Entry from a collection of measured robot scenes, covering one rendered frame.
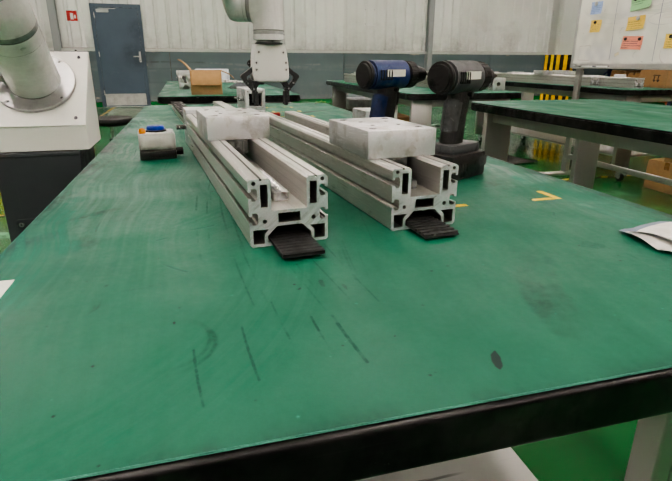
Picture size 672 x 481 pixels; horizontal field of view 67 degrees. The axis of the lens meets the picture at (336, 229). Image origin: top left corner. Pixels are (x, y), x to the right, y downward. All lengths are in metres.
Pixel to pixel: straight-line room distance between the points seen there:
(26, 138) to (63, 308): 0.98
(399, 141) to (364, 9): 12.36
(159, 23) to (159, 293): 11.90
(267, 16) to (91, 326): 1.09
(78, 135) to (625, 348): 1.28
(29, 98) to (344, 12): 11.68
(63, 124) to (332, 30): 11.54
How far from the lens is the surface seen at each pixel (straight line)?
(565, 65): 9.22
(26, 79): 1.45
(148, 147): 1.23
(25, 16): 1.36
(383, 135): 0.72
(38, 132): 1.46
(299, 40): 12.59
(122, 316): 0.50
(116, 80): 12.41
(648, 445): 0.71
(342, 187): 0.83
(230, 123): 0.91
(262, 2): 1.44
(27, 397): 0.42
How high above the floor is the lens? 1.00
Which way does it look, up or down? 19 degrees down
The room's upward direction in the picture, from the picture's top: straight up
